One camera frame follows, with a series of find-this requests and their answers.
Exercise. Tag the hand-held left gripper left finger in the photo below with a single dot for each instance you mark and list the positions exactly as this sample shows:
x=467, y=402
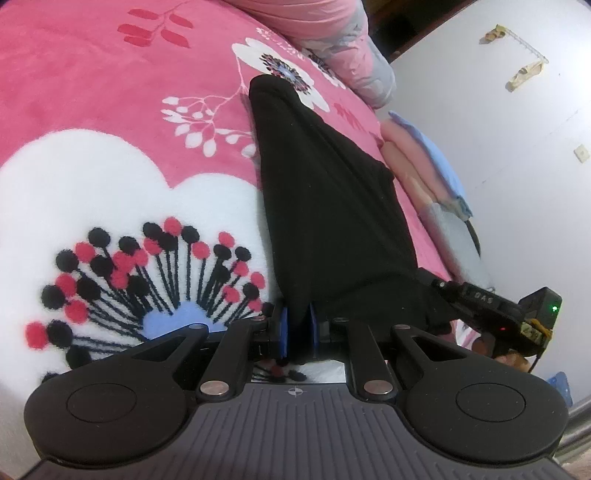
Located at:
x=282, y=332

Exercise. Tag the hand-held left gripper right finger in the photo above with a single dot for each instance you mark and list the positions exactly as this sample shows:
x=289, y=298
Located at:
x=314, y=332

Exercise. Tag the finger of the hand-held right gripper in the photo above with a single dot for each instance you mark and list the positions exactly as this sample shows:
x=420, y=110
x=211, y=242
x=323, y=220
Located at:
x=438, y=285

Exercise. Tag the black shirt with white print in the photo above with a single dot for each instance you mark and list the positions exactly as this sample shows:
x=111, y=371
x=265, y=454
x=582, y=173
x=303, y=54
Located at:
x=323, y=207

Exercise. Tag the person's right hand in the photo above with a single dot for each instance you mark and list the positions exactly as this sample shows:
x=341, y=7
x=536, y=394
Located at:
x=515, y=361

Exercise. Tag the folded grey garment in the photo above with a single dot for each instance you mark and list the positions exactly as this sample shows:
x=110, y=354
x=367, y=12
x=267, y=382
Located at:
x=452, y=240

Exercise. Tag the blue plastic object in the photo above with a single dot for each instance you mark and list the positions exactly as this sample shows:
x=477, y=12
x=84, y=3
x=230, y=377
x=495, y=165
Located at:
x=561, y=390

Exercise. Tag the folded blue garment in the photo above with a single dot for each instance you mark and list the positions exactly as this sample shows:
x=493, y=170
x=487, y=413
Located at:
x=438, y=157

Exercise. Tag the folded pink garment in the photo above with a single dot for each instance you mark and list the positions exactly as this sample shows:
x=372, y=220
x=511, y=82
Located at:
x=399, y=136

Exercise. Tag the pink floral blanket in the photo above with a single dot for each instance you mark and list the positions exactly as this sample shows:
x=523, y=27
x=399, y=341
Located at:
x=115, y=115

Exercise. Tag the pink and grey quilt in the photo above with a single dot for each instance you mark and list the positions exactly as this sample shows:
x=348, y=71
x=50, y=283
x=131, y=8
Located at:
x=332, y=32

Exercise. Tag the wall switch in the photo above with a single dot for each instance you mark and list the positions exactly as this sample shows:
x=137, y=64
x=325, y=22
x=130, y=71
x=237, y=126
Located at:
x=581, y=153

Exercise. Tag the wall hook rack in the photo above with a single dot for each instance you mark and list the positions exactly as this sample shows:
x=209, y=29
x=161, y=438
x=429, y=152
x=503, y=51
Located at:
x=521, y=74

